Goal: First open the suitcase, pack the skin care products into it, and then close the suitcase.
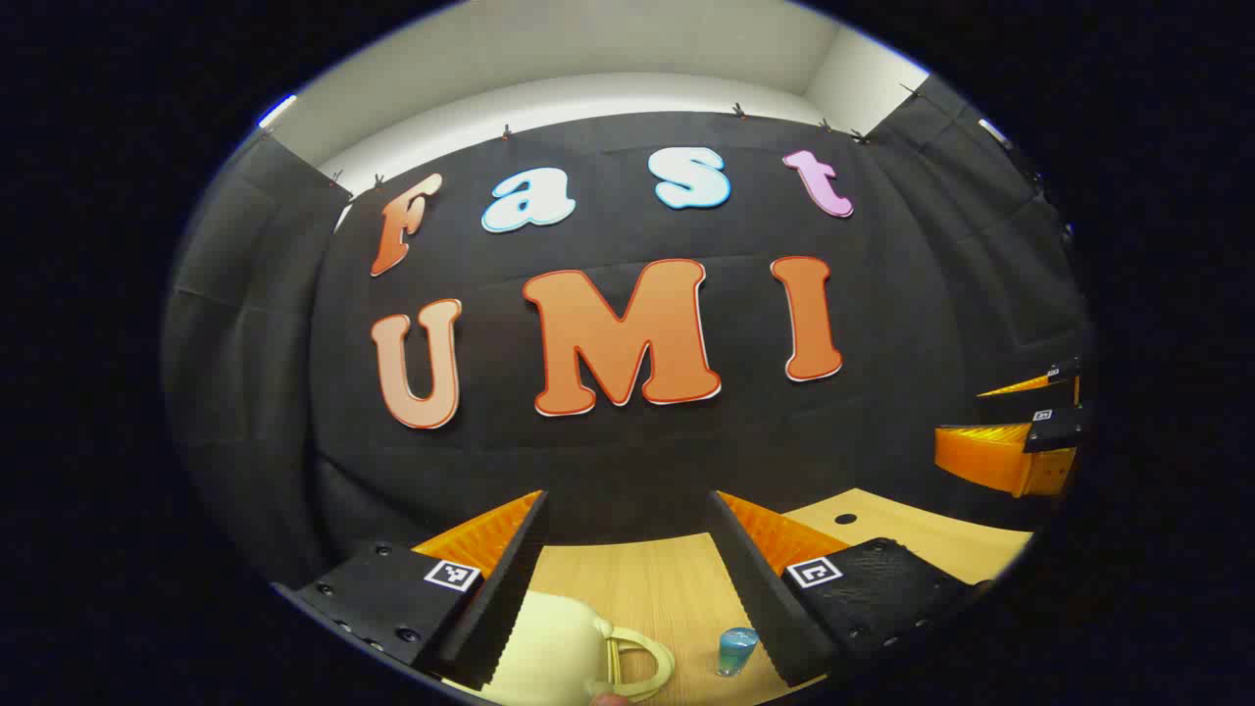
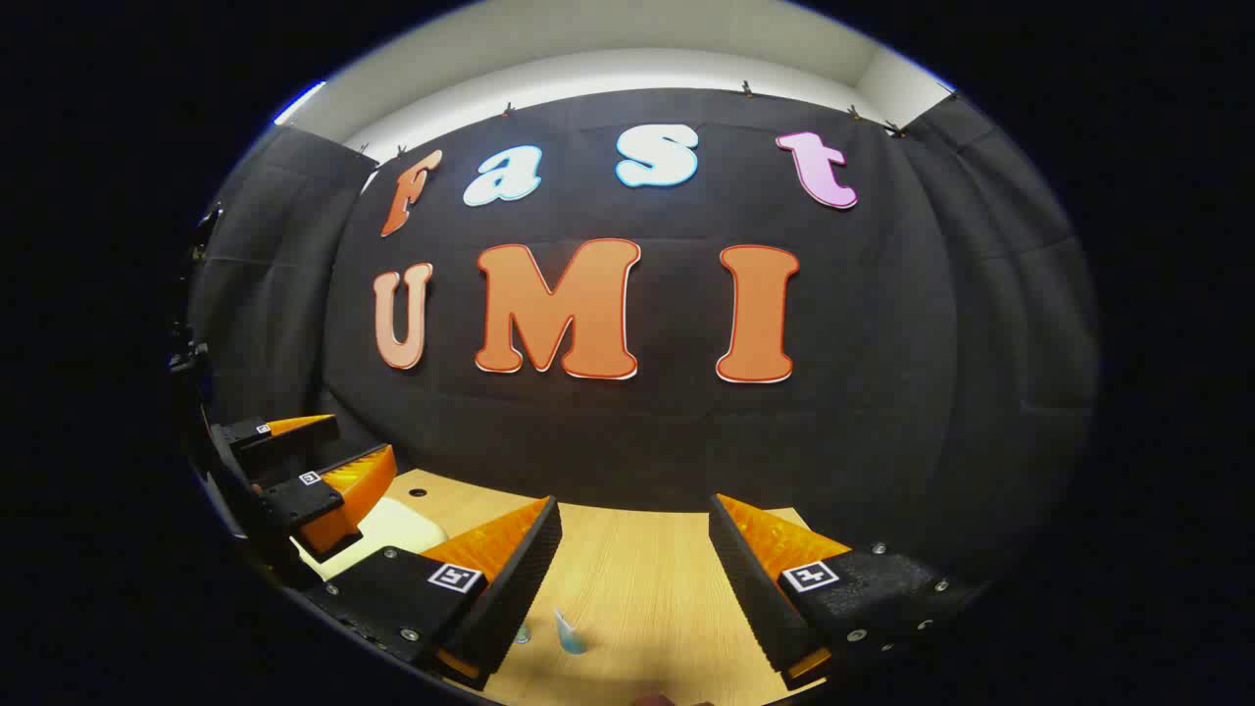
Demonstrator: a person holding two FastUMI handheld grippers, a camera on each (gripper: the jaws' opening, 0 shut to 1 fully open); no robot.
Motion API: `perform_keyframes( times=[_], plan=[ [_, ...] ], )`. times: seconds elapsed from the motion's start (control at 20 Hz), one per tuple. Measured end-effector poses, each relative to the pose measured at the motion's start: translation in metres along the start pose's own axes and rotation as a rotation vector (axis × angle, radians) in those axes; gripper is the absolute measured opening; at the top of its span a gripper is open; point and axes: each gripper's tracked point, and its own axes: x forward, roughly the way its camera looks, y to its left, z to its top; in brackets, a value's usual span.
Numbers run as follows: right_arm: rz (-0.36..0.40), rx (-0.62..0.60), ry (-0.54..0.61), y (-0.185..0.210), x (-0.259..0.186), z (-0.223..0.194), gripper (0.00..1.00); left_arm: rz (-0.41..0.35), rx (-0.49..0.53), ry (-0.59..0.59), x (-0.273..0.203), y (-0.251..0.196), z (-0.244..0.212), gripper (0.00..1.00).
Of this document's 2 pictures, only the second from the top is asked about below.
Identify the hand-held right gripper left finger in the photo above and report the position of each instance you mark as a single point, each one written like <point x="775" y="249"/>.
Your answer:
<point x="510" y="588"/>

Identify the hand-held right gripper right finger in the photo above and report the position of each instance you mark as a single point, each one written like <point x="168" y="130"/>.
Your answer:
<point x="755" y="588"/>

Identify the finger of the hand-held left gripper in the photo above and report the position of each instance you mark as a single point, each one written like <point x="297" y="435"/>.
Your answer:
<point x="314" y="500"/>
<point x="284" y="443"/>

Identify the blue capped clear bottle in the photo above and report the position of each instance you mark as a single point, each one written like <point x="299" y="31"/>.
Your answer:
<point x="523" y="634"/>

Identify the white and blue tube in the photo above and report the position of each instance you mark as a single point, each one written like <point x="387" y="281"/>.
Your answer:
<point x="571" y="635"/>

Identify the ceiling light strip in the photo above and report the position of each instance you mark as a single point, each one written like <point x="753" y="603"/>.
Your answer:
<point x="297" y="103"/>

